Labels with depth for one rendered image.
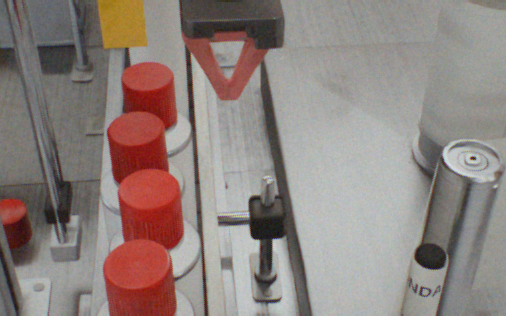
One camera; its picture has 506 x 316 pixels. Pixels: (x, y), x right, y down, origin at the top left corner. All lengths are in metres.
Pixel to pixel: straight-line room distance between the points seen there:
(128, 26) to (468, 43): 0.27
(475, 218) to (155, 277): 0.20
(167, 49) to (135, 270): 0.37
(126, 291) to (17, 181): 0.47
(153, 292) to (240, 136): 0.49
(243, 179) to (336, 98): 0.13
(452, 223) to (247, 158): 0.37
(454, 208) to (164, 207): 0.17
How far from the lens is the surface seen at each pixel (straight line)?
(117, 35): 0.56
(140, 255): 0.39
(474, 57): 0.67
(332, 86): 0.85
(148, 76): 0.50
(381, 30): 1.04
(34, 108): 0.57
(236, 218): 0.65
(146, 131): 0.46
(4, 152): 0.87
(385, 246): 0.68
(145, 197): 0.42
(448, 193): 0.48
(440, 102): 0.71
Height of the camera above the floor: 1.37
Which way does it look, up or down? 40 degrees down
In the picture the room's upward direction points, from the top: 1 degrees clockwise
